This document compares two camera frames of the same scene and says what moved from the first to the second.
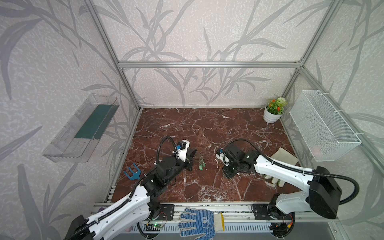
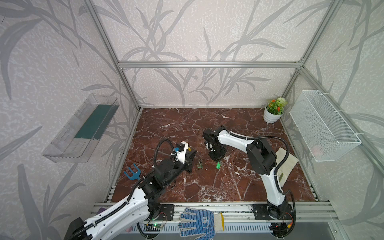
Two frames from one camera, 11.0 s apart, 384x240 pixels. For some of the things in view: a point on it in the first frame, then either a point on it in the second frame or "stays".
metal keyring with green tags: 201,163 stays
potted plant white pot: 274,110 stays
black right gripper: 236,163 to 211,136
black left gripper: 190,155 stays
